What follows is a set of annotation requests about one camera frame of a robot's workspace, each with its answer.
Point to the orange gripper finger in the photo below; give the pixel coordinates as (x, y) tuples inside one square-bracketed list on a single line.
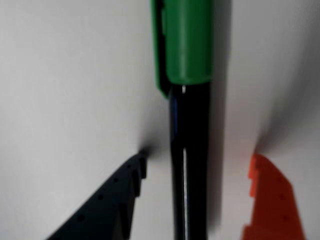
[(275, 205)]

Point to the green and black marker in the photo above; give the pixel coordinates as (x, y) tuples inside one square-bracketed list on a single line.
[(190, 45)]

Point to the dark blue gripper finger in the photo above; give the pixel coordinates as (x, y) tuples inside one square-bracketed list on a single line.
[(105, 207)]

